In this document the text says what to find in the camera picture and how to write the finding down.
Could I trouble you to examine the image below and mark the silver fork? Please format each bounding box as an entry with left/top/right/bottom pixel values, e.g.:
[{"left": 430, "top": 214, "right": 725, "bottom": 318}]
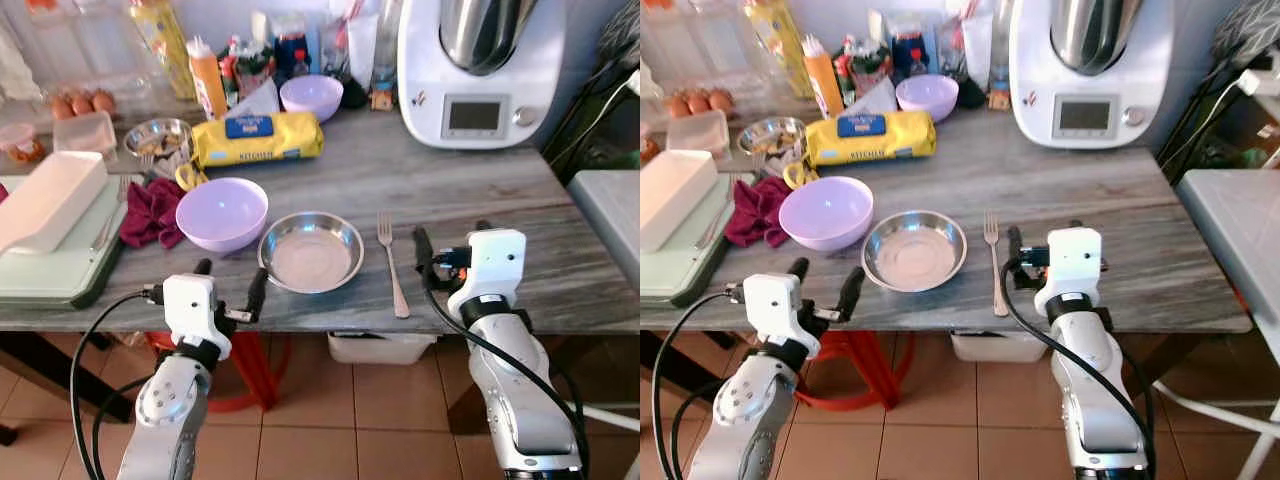
[
  {"left": 983, "top": 210, "right": 1011, "bottom": 318},
  {"left": 376, "top": 212, "right": 412, "bottom": 320}
]

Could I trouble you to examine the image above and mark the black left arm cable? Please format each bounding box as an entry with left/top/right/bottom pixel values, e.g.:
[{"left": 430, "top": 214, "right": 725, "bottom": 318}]
[
  {"left": 68, "top": 285, "right": 166, "bottom": 480},
  {"left": 651, "top": 285, "right": 747, "bottom": 480}
]

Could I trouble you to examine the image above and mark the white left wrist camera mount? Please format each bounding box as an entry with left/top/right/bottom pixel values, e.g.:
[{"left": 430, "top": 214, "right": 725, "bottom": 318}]
[
  {"left": 162, "top": 273, "right": 233, "bottom": 356},
  {"left": 742, "top": 272, "right": 816, "bottom": 351}
]

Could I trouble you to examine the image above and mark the white rectangular box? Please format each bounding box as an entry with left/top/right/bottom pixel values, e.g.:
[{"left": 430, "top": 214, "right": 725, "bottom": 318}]
[
  {"left": 640, "top": 149, "right": 719, "bottom": 254},
  {"left": 0, "top": 151, "right": 109, "bottom": 256}
]

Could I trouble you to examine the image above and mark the white side table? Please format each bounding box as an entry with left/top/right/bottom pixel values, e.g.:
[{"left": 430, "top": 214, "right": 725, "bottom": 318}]
[
  {"left": 1175, "top": 168, "right": 1280, "bottom": 363},
  {"left": 567, "top": 170, "right": 641, "bottom": 291}
]

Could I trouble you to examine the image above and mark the clear storage box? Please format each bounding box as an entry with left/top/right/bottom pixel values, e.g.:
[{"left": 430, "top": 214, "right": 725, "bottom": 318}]
[
  {"left": 20, "top": 0, "right": 151, "bottom": 96},
  {"left": 640, "top": 0, "right": 761, "bottom": 96}
]

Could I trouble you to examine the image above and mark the silver spoon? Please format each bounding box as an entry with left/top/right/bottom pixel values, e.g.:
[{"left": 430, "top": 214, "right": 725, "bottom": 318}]
[{"left": 92, "top": 176, "right": 131, "bottom": 253}]

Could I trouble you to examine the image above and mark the clear plastic food container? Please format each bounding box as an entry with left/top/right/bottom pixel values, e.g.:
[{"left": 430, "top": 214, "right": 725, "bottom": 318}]
[
  {"left": 53, "top": 111, "right": 118, "bottom": 156},
  {"left": 667, "top": 109, "right": 731, "bottom": 154}
]

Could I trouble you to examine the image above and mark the blue food package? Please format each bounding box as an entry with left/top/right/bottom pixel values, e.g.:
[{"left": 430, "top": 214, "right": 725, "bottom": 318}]
[
  {"left": 888, "top": 15, "right": 931, "bottom": 79},
  {"left": 272, "top": 15, "right": 313, "bottom": 81}
]

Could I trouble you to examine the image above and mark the pale green tray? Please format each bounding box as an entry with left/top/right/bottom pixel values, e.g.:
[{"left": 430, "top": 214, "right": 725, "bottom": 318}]
[
  {"left": 640, "top": 175, "right": 741, "bottom": 308},
  {"left": 0, "top": 175, "right": 131, "bottom": 309}
]

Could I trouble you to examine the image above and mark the shallow steel plate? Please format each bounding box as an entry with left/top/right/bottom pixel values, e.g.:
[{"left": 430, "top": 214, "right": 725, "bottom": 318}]
[
  {"left": 862, "top": 210, "right": 969, "bottom": 294},
  {"left": 258, "top": 211, "right": 366, "bottom": 295}
]

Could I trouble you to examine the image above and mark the yellow oil bottle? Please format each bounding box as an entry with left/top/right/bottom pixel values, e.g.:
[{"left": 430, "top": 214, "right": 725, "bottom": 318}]
[
  {"left": 742, "top": 0, "right": 813, "bottom": 99},
  {"left": 125, "top": 0, "right": 196, "bottom": 101}
]

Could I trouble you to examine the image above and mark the orange sauce bottle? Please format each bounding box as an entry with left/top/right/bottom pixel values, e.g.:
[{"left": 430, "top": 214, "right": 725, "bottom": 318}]
[
  {"left": 800, "top": 35, "right": 846, "bottom": 119},
  {"left": 186, "top": 37, "right": 229, "bottom": 121}
]

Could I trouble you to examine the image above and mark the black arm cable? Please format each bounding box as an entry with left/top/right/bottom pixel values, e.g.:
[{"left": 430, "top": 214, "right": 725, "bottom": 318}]
[
  {"left": 420, "top": 262, "right": 591, "bottom": 480},
  {"left": 68, "top": 285, "right": 166, "bottom": 480},
  {"left": 1003, "top": 260, "right": 1159, "bottom": 473},
  {"left": 651, "top": 285, "right": 747, "bottom": 480}
]

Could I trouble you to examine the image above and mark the maroon cloth napkin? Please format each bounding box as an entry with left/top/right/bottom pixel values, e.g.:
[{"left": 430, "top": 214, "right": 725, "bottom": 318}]
[
  {"left": 119, "top": 177, "right": 188, "bottom": 250},
  {"left": 723, "top": 176, "right": 791, "bottom": 249}
]

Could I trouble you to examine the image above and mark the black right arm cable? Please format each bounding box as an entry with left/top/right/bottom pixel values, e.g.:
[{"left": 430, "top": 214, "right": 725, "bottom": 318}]
[
  {"left": 420, "top": 262, "right": 591, "bottom": 480},
  {"left": 1003, "top": 260, "right": 1159, "bottom": 473}
]

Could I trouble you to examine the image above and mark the white power cable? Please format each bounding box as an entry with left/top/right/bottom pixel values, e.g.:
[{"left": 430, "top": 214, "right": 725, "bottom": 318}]
[
  {"left": 1160, "top": 66, "right": 1280, "bottom": 171},
  {"left": 548, "top": 68, "right": 641, "bottom": 168}
]

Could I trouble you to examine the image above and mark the small lilac bowl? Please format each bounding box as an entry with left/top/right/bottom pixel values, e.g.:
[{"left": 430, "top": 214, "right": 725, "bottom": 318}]
[
  {"left": 279, "top": 75, "right": 345, "bottom": 123},
  {"left": 895, "top": 74, "right": 961, "bottom": 123}
]

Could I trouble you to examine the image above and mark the white kitchen cooking machine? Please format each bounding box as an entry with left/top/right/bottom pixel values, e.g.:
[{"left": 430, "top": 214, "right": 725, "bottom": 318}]
[
  {"left": 397, "top": 0, "right": 569, "bottom": 151},
  {"left": 1008, "top": 0, "right": 1176, "bottom": 151}
]

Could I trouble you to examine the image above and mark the large lilac bowl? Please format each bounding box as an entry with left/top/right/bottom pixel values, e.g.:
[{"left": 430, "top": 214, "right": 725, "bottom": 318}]
[
  {"left": 778, "top": 176, "right": 875, "bottom": 253},
  {"left": 175, "top": 177, "right": 270, "bottom": 254}
]

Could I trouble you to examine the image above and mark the yellow food package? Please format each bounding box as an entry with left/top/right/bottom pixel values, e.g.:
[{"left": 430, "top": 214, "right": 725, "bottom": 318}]
[
  {"left": 805, "top": 110, "right": 938, "bottom": 168},
  {"left": 190, "top": 111, "right": 325, "bottom": 169}
]

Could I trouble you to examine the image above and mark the white plastic bin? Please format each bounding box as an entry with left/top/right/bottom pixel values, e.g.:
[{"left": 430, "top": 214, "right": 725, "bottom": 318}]
[
  {"left": 327, "top": 332, "right": 438, "bottom": 366},
  {"left": 950, "top": 332, "right": 1048, "bottom": 363}
]

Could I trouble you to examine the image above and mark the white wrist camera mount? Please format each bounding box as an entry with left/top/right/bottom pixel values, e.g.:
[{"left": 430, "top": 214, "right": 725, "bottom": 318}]
[
  {"left": 742, "top": 272, "right": 816, "bottom": 351},
  {"left": 1033, "top": 227, "right": 1103, "bottom": 316},
  {"left": 162, "top": 273, "right": 233, "bottom": 356},
  {"left": 447, "top": 229, "right": 527, "bottom": 321}
]

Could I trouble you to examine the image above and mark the red stool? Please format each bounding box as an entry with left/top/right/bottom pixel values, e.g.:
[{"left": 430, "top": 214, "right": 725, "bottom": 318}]
[
  {"left": 790, "top": 330, "right": 926, "bottom": 413},
  {"left": 148, "top": 330, "right": 291, "bottom": 414}
]

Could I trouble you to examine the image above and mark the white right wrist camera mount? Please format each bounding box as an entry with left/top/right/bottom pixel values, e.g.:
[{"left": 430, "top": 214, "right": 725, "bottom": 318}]
[
  {"left": 1033, "top": 227, "right": 1103, "bottom": 316},
  {"left": 447, "top": 229, "right": 527, "bottom": 321}
]

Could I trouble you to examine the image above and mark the small steel bowl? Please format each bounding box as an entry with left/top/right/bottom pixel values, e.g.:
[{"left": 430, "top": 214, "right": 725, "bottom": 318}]
[
  {"left": 738, "top": 116, "right": 807, "bottom": 159},
  {"left": 123, "top": 118, "right": 194, "bottom": 161}
]

